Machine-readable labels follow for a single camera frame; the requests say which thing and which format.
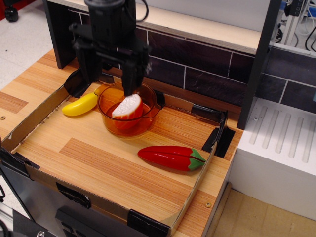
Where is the black caster wheel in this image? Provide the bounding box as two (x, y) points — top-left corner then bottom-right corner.
(4, 6), (19, 22)

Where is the black device lower left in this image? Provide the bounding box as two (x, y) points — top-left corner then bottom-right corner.
(0, 145), (99, 237)

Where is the dark frame wooden shelf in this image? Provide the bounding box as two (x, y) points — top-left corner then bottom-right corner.
(42, 0), (282, 131)

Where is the transparent orange plastic pot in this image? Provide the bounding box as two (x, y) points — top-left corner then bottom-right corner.
(95, 82), (161, 136)

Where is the orange white toy sushi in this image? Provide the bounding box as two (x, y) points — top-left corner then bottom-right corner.
(112, 94), (143, 130)

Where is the yellow toy banana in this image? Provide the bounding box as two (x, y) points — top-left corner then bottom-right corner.
(62, 92), (98, 117)

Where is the cardboard fence with black tape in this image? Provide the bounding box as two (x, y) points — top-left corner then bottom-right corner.
(0, 62), (240, 237)

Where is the white ridged sink block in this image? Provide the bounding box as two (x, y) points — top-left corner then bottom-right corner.
(229, 99), (316, 219)

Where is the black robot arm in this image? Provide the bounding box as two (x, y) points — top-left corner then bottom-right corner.
(69, 0), (151, 96)

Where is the red toy chili pepper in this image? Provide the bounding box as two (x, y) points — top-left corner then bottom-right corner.
(138, 146), (206, 171)

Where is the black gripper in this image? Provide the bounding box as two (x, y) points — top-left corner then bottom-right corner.
(69, 4), (151, 96)

